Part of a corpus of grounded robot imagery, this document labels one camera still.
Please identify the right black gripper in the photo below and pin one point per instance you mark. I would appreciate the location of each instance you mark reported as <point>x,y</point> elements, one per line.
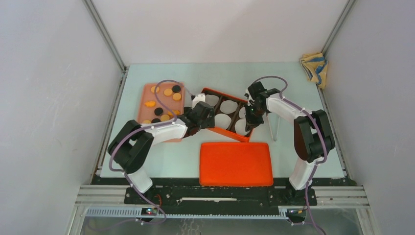
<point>252,117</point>

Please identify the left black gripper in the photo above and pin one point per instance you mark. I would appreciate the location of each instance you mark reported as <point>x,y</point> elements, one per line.
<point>209,123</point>

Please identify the orange compartment box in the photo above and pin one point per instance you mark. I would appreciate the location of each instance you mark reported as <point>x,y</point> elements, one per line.
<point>229,115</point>

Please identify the pink cookie tray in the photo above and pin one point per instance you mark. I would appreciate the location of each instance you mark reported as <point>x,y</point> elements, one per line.
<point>165,102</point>

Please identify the orange box lid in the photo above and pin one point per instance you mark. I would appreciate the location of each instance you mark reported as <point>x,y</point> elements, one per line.
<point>235,164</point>

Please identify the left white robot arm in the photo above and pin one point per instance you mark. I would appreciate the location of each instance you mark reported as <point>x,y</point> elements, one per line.
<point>130,147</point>

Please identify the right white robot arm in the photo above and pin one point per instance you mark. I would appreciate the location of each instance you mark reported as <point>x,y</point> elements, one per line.
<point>313,137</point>

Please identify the white paper cup liner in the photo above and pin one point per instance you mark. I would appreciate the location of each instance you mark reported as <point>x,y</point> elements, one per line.
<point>228,106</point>
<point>240,127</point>
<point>242,113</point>
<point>211,100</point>
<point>222,121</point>

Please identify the orange fish cookie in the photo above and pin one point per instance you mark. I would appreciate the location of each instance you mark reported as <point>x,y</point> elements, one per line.
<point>150,104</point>
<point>174,113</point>

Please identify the yellow blue cloth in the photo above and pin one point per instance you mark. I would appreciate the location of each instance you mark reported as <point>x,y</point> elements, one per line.
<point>315,67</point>

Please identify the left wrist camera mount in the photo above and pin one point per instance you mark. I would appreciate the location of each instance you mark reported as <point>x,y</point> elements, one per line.
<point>198,98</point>

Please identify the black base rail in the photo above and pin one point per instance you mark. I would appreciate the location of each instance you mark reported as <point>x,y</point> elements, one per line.
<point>185,196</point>

